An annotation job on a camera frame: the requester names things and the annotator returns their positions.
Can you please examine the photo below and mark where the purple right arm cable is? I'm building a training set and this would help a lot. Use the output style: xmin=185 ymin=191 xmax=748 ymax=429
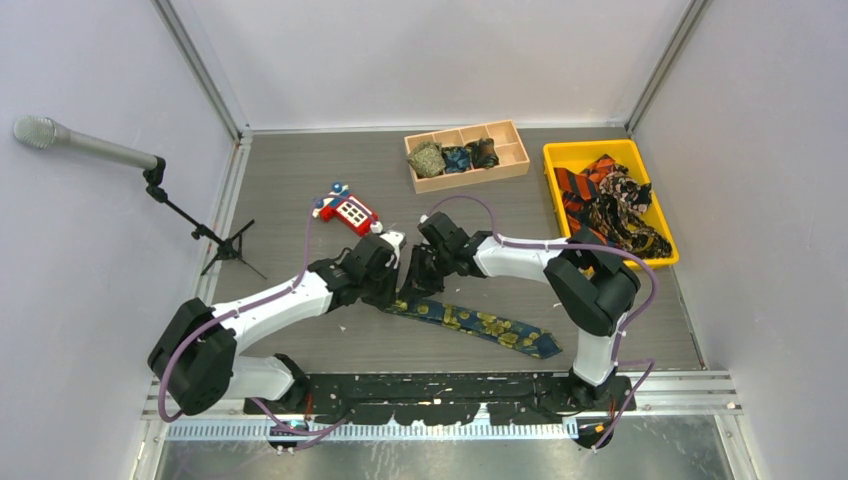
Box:
xmin=419 ymin=194 xmax=661 ymax=453

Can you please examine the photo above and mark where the olive green rolled tie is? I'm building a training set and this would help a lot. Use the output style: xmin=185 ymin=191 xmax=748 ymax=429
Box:
xmin=407 ymin=141 xmax=446 ymax=178

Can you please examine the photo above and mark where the blue rolled tie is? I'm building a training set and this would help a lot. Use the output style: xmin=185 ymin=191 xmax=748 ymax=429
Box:
xmin=441 ymin=146 xmax=472 ymax=174

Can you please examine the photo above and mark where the red white toy brick block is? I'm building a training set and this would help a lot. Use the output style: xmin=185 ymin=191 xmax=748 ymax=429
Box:
xmin=311 ymin=182 xmax=383 ymax=237

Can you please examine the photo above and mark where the blue yellow floral tie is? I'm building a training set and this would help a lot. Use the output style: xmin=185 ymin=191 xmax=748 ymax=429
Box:
xmin=384 ymin=298 xmax=562 ymax=359

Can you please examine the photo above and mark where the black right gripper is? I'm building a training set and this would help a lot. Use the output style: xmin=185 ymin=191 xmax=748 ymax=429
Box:
xmin=399 ymin=245 xmax=454 ymax=302

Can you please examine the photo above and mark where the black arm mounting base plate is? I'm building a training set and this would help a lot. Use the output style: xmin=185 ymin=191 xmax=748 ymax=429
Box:
xmin=243 ymin=373 xmax=635 ymax=448

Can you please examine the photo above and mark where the orange navy striped tie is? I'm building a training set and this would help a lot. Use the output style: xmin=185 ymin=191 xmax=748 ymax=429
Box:
xmin=554 ymin=155 xmax=620 ymax=247

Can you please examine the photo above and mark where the wooden divided tray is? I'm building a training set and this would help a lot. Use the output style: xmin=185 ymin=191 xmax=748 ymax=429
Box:
xmin=404 ymin=120 xmax=530 ymax=194

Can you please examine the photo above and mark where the black microphone stand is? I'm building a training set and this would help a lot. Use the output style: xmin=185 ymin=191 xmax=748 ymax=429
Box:
xmin=143 ymin=156 xmax=268 ymax=280

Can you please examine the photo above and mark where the yellow plastic bin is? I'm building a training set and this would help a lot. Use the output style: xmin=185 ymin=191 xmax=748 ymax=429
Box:
xmin=543 ymin=139 xmax=679 ymax=268

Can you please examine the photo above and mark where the black floral patterned tie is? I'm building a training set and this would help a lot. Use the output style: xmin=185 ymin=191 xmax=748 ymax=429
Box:
xmin=590 ymin=162 xmax=673 ymax=259

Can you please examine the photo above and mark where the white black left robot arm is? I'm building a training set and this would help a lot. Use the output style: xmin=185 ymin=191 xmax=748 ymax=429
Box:
xmin=147 ymin=230 xmax=406 ymax=422

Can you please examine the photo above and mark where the silver microphone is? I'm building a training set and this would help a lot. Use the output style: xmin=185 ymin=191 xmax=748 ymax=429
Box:
xmin=13 ymin=115 xmax=164 ymax=170

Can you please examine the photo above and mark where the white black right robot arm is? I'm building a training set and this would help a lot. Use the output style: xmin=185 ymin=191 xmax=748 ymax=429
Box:
xmin=399 ymin=212 xmax=641 ymax=411

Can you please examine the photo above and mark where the dark brown rolled tie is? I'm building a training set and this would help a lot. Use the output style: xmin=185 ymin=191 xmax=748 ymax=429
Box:
xmin=464 ymin=138 xmax=500 ymax=169

